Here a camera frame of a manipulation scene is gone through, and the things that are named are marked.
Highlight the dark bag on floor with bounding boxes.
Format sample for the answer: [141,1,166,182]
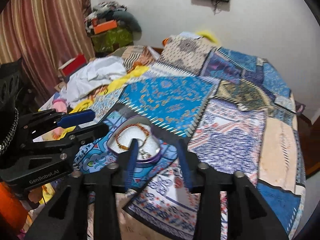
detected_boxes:
[295,101,305,116]

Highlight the white cloth on bed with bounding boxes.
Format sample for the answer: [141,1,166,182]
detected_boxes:
[60,56,127,104]

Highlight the pile of clothes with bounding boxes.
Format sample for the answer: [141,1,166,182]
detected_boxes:
[84,1,142,35]

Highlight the red beaded bracelet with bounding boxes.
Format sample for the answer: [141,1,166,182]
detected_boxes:
[114,122,151,151]

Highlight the purple heart jewelry box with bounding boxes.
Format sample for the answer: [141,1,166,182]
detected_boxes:
[107,116,162,167]

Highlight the red white box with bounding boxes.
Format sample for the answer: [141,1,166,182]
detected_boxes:
[59,54,87,76]

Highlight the patchwork patterned bedspread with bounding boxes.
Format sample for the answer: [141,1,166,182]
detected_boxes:
[39,31,307,240]

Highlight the yellow round object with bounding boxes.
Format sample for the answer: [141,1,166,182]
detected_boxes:
[196,30,221,46]

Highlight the green patterned storage box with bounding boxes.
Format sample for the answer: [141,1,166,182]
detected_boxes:
[91,27,133,53]

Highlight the striped pillow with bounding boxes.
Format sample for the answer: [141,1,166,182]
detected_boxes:
[113,45,156,73]

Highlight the red striped curtain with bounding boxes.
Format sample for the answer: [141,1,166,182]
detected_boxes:
[1,0,94,105]

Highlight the orange box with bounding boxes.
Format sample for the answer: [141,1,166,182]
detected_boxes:
[93,20,118,34]

